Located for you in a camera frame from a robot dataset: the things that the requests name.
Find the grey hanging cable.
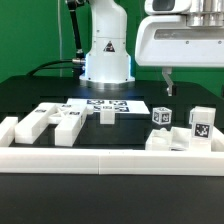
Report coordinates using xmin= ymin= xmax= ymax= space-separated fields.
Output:
xmin=57 ymin=0 xmax=64 ymax=78

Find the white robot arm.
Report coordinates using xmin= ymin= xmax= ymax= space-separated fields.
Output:
xmin=66 ymin=0 xmax=224 ymax=96

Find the white tag sheet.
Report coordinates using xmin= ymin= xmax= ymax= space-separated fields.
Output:
xmin=67 ymin=98 xmax=149 ymax=114

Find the white tagged cube left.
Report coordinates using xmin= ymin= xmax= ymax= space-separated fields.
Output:
xmin=152 ymin=107 xmax=172 ymax=125

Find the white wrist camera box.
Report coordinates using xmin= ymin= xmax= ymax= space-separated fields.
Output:
xmin=144 ymin=0 xmax=192 ymax=15

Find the white U-shaped fence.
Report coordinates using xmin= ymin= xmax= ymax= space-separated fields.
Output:
xmin=0 ymin=117 xmax=224 ymax=176

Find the white chair seat part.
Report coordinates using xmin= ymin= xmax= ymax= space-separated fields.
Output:
xmin=145 ymin=127 xmax=224 ymax=152

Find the white chair back frame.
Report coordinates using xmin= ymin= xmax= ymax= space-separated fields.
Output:
xmin=15 ymin=103 xmax=94 ymax=147

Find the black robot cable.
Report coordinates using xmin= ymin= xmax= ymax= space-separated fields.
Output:
xmin=27 ymin=0 xmax=88 ymax=78

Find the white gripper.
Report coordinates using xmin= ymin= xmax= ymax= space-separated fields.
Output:
xmin=135 ymin=15 xmax=224 ymax=96

